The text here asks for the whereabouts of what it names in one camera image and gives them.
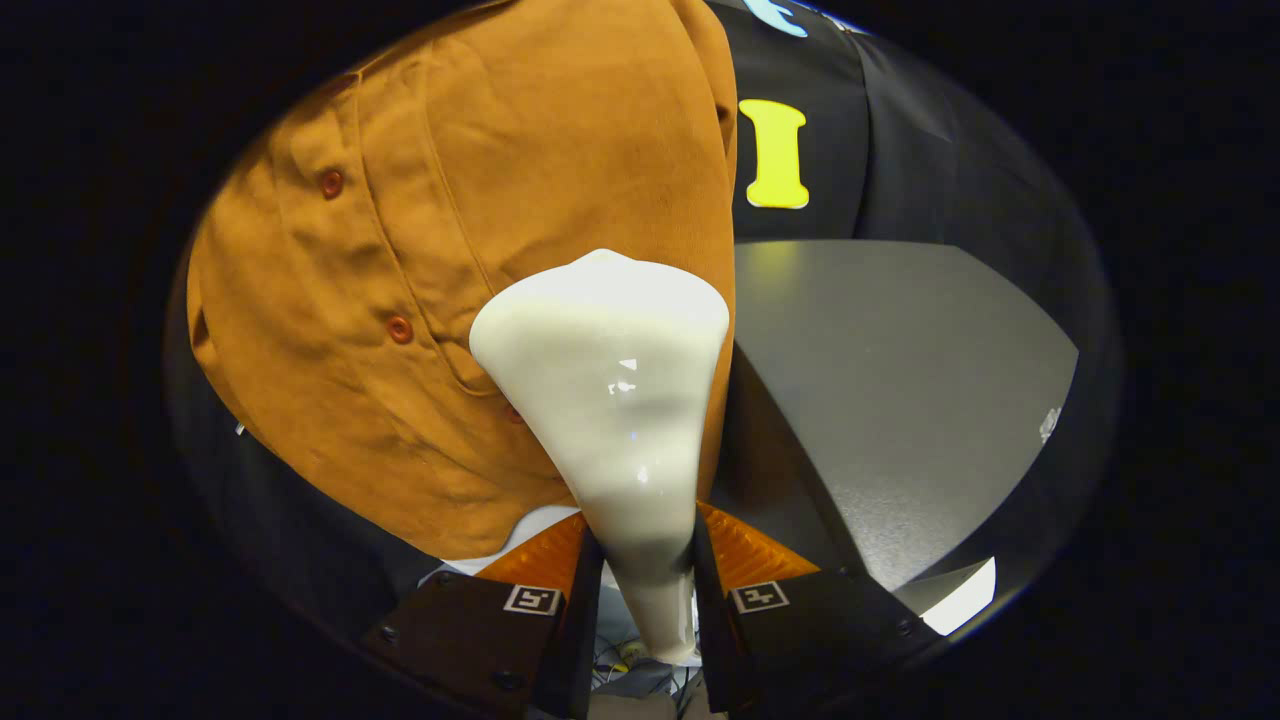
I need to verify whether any white mannequin torso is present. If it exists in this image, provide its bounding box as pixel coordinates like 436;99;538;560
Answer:
438;505;583;577

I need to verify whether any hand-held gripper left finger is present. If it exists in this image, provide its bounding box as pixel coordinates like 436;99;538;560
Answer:
362;510;606;720

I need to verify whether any white garment steamer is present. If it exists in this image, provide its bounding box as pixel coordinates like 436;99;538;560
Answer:
468;248;731;666

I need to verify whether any orange-brown button shirt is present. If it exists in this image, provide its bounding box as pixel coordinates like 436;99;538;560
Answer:
185;0;741;561

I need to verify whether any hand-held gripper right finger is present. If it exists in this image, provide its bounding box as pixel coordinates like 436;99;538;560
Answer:
690;500;941;716

